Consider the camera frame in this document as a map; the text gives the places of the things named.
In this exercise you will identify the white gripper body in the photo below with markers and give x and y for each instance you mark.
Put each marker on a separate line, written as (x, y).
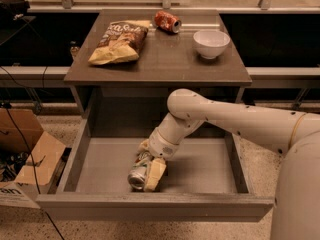
(160, 145)

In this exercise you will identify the red soda can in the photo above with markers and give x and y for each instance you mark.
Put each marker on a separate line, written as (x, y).
(167, 21)

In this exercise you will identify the green white 7up can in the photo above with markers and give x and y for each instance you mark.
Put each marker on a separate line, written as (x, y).
(138, 173)

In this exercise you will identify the white ceramic bowl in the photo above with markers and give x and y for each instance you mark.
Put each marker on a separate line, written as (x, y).
(210, 44)

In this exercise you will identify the brown yellow chip bag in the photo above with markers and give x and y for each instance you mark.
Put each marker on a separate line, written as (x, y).
(121, 42)

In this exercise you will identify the grey cabinet counter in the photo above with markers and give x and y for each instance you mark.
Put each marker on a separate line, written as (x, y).
(165, 60)

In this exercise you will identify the open cardboard box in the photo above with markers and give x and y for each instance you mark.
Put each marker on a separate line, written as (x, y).
(30, 157)

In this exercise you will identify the black bag on desk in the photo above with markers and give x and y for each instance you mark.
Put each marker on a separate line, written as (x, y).
(9, 9)

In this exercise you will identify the open grey top drawer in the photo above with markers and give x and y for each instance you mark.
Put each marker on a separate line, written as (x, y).
(206, 180)

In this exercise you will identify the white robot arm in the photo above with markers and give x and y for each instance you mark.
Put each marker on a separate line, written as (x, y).
(295, 135)

